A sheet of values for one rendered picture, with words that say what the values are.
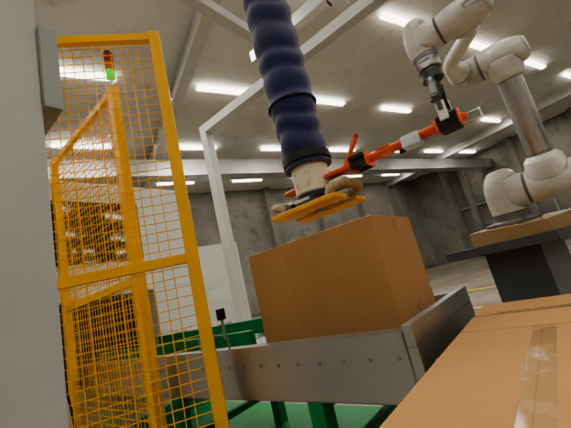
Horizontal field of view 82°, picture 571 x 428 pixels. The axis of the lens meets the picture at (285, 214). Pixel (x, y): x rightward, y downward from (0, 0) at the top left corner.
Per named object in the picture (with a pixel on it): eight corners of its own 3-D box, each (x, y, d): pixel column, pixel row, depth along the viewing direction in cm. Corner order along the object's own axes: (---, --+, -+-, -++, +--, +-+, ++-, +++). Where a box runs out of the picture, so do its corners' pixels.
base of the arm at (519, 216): (501, 224, 180) (497, 214, 180) (544, 216, 159) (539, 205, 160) (478, 231, 173) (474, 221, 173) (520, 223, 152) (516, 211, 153)
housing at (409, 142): (402, 149, 123) (398, 137, 124) (408, 151, 128) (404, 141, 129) (421, 140, 119) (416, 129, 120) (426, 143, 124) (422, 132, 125)
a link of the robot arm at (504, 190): (495, 215, 176) (481, 177, 179) (536, 205, 164) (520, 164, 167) (488, 218, 164) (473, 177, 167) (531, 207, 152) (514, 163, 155)
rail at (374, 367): (84, 395, 222) (81, 365, 226) (93, 391, 226) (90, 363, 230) (423, 407, 85) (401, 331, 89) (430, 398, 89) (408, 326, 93)
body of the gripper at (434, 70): (423, 81, 127) (431, 102, 125) (416, 73, 120) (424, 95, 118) (443, 70, 122) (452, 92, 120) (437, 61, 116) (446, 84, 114)
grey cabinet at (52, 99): (26, 135, 112) (21, 59, 118) (46, 138, 116) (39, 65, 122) (45, 105, 100) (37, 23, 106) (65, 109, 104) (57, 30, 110)
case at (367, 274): (268, 350, 138) (247, 256, 146) (319, 326, 169) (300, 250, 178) (406, 335, 103) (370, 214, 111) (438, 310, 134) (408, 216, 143)
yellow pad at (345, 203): (296, 222, 162) (294, 212, 163) (308, 222, 170) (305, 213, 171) (357, 199, 142) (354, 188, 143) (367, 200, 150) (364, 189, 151)
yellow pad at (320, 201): (271, 222, 147) (268, 211, 148) (285, 222, 155) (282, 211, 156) (335, 195, 127) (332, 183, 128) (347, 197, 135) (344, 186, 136)
